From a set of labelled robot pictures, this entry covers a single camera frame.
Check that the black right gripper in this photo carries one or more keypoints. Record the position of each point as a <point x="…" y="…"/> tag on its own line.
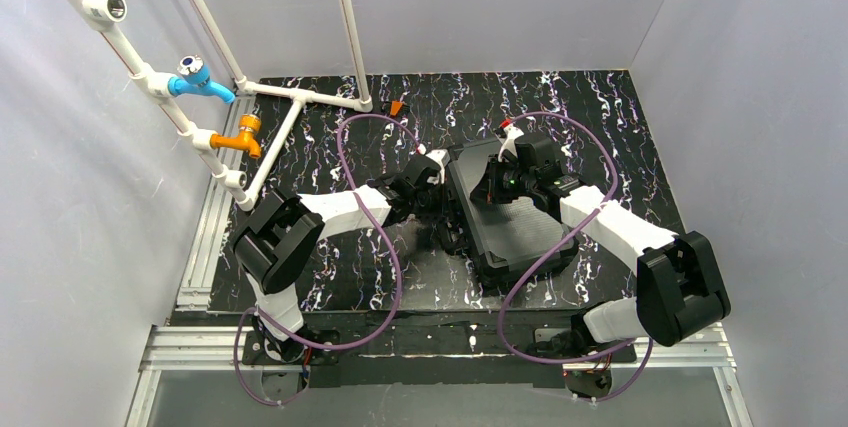
<point x="484" y="188"/>

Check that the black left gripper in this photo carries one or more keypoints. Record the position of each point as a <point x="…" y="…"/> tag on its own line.
<point x="438" y="213"/>

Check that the black poker set case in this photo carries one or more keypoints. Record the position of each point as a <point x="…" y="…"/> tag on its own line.
<point x="501" y="241"/>

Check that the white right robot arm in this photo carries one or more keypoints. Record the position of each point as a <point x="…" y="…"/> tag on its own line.
<point x="679" y="287"/>

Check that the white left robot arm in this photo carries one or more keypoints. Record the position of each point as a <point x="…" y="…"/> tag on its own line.
<point x="274" y="241"/>

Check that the small orange black clip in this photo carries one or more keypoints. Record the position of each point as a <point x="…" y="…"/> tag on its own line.
<point x="394" y="108"/>

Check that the orange plastic faucet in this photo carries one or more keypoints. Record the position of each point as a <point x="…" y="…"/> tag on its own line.
<point x="248" y="127"/>

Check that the blue plastic faucet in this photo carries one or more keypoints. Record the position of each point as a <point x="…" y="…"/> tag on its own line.
<point x="194" y="78"/>

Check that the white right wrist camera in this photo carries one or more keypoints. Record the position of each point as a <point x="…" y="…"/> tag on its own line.
<point x="508" y="133"/>

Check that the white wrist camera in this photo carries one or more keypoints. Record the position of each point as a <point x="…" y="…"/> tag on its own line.
<point x="508" y="133"/>
<point x="441" y="157"/>

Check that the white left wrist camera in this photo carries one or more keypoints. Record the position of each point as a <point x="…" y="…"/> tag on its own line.
<point x="441" y="157"/>

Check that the aluminium rail frame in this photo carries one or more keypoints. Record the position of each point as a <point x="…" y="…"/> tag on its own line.
<point x="398" y="332"/>

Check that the white pvc pipe frame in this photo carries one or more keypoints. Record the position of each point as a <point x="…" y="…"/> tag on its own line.
<point x="237" y="163"/>

